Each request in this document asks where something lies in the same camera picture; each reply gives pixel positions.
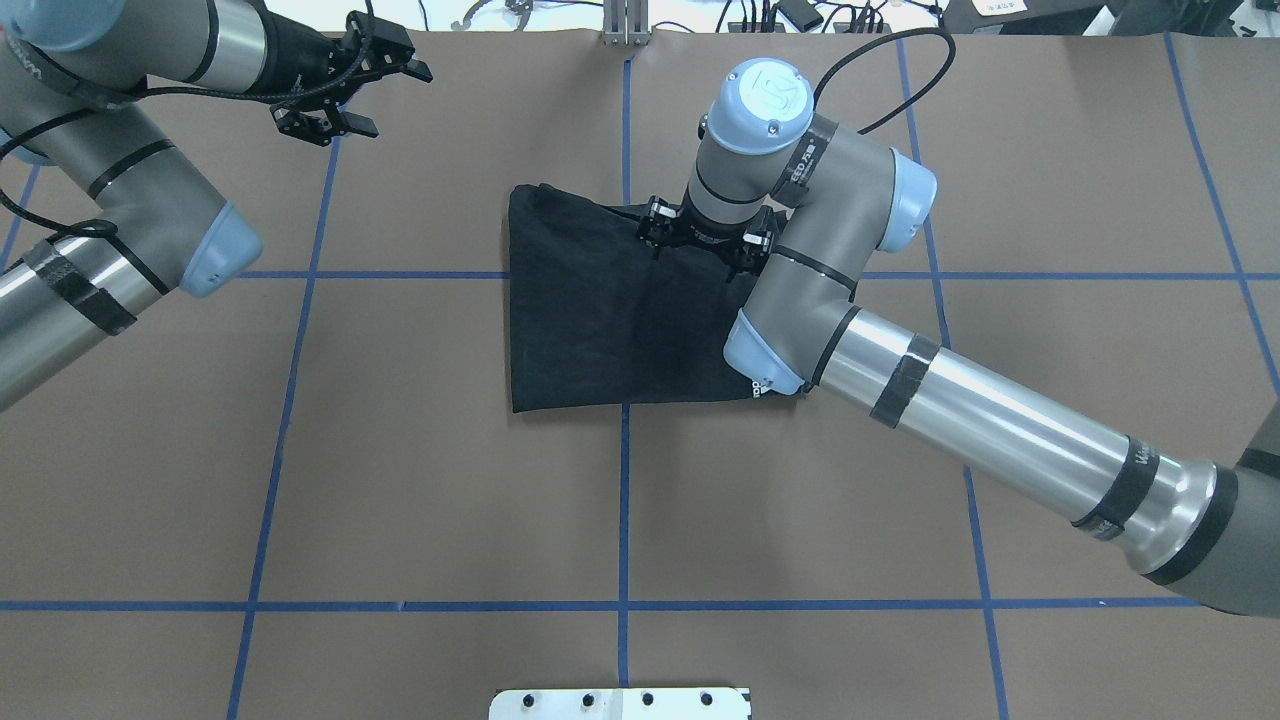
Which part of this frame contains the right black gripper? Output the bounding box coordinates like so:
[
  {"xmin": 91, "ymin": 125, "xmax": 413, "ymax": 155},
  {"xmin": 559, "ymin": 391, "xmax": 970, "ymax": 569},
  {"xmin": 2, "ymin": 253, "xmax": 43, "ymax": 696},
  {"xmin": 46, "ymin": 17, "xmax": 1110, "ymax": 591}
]
[{"xmin": 672, "ymin": 205, "xmax": 762, "ymax": 266}]

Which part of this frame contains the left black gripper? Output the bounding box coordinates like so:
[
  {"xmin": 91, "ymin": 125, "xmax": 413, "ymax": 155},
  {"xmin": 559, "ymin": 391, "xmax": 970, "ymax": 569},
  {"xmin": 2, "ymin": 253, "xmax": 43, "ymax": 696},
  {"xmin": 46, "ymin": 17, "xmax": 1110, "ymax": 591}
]
[{"xmin": 260, "ymin": 10, "xmax": 434, "ymax": 147}]

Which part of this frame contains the black graphic t-shirt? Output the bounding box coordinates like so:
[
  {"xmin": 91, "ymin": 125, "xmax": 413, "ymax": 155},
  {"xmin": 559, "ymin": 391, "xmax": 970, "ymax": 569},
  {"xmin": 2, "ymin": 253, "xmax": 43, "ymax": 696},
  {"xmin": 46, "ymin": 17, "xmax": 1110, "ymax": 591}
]
[{"xmin": 506, "ymin": 184, "xmax": 763, "ymax": 413}]

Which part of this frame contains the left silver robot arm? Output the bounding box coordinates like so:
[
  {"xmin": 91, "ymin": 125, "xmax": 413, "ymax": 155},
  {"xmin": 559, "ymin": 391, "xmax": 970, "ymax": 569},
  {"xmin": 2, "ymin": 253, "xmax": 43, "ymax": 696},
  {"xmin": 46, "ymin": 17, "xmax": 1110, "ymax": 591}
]
[{"xmin": 3, "ymin": 1, "xmax": 433, "ymax": 407}]

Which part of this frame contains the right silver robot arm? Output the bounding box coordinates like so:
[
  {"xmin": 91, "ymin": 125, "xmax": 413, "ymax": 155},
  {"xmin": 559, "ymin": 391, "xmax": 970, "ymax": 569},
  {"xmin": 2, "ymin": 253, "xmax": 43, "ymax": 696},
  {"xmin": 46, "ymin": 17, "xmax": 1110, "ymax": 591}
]
[{"xmin": 678, "ymin": 56, "xmax": 1279, "ymax": 618}]

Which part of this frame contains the black power adapter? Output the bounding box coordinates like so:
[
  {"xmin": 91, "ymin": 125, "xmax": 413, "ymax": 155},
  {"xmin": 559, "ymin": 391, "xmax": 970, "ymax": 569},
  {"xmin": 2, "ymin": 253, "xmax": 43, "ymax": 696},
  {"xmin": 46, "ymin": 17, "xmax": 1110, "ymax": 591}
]
[{"xmin": 774, "ymin": 0, "xmax": 826, "ymax": 33}]

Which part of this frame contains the aluminium frame post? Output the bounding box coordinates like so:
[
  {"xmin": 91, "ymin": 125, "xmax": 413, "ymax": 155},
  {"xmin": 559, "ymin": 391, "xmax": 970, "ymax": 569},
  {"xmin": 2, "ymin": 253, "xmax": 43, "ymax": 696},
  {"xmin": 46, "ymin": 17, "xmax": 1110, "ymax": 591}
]
[{"xmin": 600, "ymin": 0, "xmax": 652, "ymax": 47}]

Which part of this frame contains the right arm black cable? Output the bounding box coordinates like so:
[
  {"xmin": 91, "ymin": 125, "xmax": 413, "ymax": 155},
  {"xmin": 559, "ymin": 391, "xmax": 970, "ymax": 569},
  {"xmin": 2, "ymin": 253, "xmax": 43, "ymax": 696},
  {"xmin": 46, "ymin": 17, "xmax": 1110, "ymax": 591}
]
[{"xmin": 810, "ymin": 26, "xmax": 959, "ymax": 136}]

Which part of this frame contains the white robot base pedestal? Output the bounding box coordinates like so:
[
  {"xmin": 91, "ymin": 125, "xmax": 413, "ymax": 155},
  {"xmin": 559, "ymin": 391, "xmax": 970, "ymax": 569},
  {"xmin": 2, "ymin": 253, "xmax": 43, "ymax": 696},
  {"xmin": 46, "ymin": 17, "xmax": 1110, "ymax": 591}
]
[{"xmin": 488, "ymin": 687, "xmax": 753, "ymax": 719}]

